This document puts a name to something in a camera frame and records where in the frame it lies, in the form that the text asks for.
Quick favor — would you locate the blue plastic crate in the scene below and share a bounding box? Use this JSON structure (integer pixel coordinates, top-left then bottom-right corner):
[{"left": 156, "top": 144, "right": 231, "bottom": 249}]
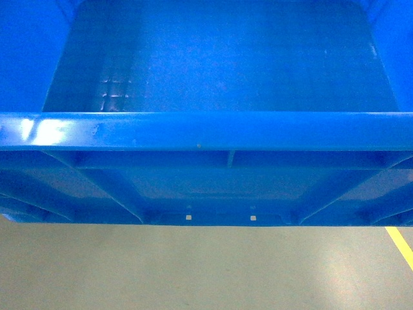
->
[{"left": 1, "top": 1, "right": 412, "bottom": 227}]

